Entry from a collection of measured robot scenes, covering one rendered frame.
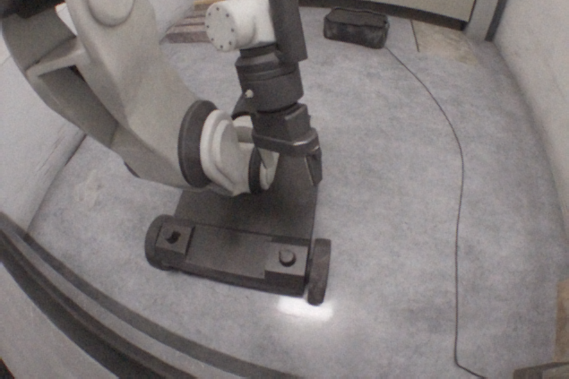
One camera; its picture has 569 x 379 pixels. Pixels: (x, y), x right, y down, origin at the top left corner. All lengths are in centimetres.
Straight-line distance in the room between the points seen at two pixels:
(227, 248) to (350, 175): 57
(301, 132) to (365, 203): 68
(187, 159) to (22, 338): 38
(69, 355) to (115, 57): 33
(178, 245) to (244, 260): 20
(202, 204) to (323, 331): 57
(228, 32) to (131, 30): 12
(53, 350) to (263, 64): 46
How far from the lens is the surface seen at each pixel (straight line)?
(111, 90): 26
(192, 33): 210
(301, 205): 82
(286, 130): 37
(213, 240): 80
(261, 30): 34
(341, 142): 117
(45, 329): 42
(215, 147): 39
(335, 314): 92
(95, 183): 149
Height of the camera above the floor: 91
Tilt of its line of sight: 56 degrees down
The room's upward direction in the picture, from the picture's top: 9 degrees counter-clockwise
